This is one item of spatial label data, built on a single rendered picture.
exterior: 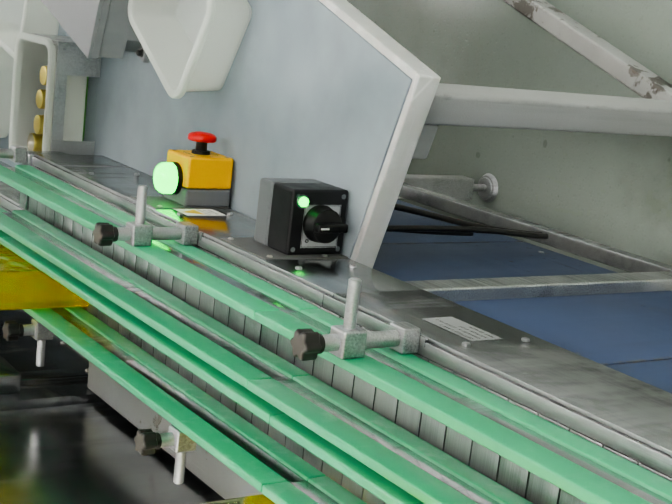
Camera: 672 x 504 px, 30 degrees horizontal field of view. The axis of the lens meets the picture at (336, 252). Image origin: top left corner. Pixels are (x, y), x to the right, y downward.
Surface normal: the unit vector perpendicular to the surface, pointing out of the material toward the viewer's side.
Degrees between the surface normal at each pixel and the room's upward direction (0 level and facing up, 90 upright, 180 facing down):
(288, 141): 0
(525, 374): 90
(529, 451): 90
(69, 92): 90
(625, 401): 90
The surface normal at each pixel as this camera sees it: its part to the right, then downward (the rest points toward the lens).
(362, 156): -0.83, 0.02
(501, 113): 0.48, 0.54
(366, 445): 0.11, -0.97
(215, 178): 0.55, 0.23
